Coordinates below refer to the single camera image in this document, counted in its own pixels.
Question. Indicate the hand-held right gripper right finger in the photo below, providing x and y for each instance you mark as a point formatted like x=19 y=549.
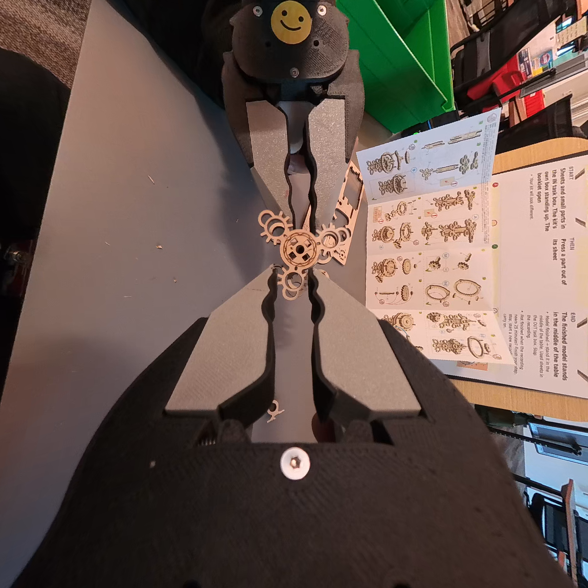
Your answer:
x=367 y=363

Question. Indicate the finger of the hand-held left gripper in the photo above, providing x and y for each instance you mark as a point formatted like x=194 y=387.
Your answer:
x=266 y=147
x=328 y=147

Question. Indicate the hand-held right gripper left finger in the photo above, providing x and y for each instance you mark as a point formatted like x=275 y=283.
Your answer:
x=216 y=363

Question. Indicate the wooden laser-cut parts sheet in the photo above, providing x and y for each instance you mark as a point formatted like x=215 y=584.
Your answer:
x=344 y=250

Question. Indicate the wooden gear model assembly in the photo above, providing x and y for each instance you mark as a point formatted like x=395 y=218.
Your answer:
x=298 y=250

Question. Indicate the person's left forearm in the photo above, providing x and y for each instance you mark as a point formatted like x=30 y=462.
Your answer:
x=183 y=36

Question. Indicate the green plastic bin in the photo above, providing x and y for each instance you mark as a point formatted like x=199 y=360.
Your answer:
x=413 y=82

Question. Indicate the white task instruction card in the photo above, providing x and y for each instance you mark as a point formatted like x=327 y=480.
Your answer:
x=505 y=395

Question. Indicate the folded assembly instruction booklet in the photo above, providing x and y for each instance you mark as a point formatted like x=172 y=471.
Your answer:
x=441 y=239

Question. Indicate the white printed task card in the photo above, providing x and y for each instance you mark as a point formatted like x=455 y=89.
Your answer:
x=542 y=285

